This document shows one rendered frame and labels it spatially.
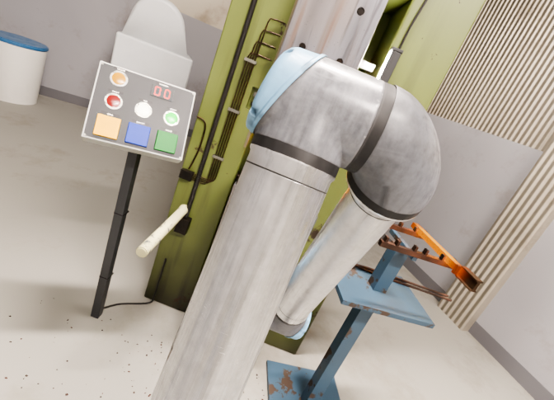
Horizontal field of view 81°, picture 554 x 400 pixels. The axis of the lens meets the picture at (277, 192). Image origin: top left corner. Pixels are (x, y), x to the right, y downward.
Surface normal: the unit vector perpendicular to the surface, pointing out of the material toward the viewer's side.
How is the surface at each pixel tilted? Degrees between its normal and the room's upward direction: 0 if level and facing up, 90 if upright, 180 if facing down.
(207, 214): 90
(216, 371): 75
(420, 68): 90
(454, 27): 90
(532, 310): 90
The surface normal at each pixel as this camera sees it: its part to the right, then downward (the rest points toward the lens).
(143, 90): 0.45, -0.05
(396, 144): 0.01, 0.40
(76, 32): 0.29, 0.44
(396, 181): -0.15, 0.63
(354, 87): 0.15, -0.33
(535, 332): -0.88, -0.22
